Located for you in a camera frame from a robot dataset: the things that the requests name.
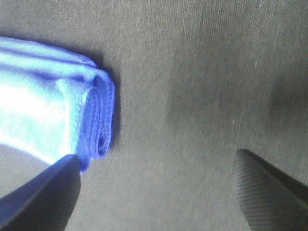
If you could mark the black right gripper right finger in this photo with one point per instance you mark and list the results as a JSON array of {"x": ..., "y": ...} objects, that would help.
[{"x": 269, "y": 199}]

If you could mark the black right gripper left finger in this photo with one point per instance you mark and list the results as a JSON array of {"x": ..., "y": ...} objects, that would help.
[{"x": 44, "y": 203}]

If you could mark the blue microfiber towel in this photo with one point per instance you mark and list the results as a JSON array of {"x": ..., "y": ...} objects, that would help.
[{"x": 54, "y": 102}]

